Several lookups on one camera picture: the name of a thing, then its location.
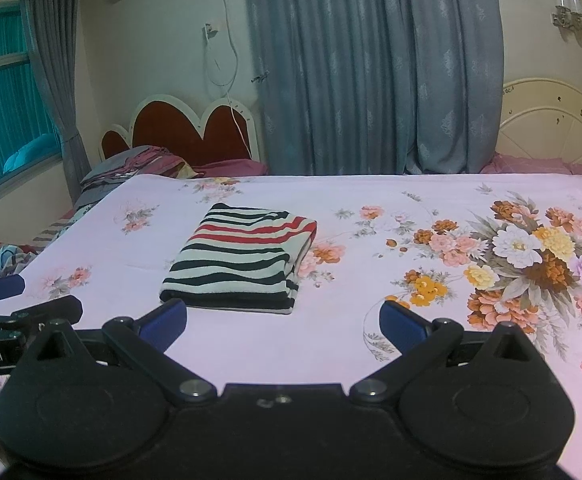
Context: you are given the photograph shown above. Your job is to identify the red heart-shaped headboard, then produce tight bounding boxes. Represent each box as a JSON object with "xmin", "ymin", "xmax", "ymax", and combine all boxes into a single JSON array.
[{"xmin": 99, "ymin": 92, "xmax": 263, "ymax": 167}]

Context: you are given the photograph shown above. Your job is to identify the window with teal glass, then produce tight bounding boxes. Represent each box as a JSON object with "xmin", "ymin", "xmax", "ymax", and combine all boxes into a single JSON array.
[{"xmin": 0, "ymin": 2, "xmax": 63, "ymax": 206}]

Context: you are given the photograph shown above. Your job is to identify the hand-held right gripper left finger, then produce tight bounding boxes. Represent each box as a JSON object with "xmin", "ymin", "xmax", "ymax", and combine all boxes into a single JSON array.
[{"xmin": 28, "ymin": 298, "xmax": 218, "ymax": 407}]

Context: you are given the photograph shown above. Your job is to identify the blue-grey patterned curtain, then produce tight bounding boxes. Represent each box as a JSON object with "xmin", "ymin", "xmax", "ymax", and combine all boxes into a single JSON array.
[{"xmin": 241, "ymin": 0, "xmax": 504, "ymax": 177}]

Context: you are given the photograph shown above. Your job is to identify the white cable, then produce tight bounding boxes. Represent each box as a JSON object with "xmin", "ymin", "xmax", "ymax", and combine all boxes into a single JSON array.
[{"xmin": 206, "ymin": 0, "xmax": 253, "ymax": 161}]

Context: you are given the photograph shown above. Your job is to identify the striped bed cover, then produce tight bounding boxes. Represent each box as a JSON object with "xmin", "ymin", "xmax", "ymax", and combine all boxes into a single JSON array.
[{"xmin": 32, "ymin": 207, "xmax": 92, "ymax": 251}]

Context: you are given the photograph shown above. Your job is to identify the cream rounded headboard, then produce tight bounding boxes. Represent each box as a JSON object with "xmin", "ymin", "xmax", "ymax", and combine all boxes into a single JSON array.
[{"xmin": 498, "ymin": 77, "xmax": 582, "ymax": 167}]

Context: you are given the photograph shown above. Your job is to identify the plain grey curtain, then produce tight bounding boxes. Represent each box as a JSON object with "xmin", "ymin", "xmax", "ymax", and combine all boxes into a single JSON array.
[{"xmin": 18, "ymin": 0, "xmax": 92, "ymax": 201}]

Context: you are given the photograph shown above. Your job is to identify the purple striped blanket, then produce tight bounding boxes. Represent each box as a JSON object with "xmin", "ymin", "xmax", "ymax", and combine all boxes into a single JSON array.
[{"xmin": 78, "ymin": 145, "xmax": 199, "ymax": 196}]

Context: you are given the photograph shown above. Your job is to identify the striped knit sweater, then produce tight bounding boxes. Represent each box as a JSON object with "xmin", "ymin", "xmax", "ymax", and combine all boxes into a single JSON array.
[{"xmin": 159, "ymin": 202, "xmax": 318, "ymax": 316}]

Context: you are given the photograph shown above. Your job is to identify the dark pink bedding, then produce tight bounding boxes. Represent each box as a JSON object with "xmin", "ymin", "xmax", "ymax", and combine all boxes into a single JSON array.
[{"xmin": 191, "ymin": 158, "xmax": 270, "ymax": 178}]

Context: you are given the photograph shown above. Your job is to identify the glass wall lamp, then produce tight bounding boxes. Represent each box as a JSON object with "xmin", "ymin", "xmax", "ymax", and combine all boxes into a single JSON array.
[{"xmin": 551, "ymin": 0, "xmax": 582, "ymax": 28}]

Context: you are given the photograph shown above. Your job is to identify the light pink bedding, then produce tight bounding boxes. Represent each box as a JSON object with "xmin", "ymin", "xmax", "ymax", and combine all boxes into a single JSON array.
[{"xmin": 480, "ymin": 152, "xmax": 582, "ymax": 177}]

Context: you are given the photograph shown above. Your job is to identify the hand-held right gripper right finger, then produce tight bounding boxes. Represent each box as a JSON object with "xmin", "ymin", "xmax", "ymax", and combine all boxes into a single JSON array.
[{"xmin": 349, "ymin": 300, "xmax": 542, "ymax": 406}]

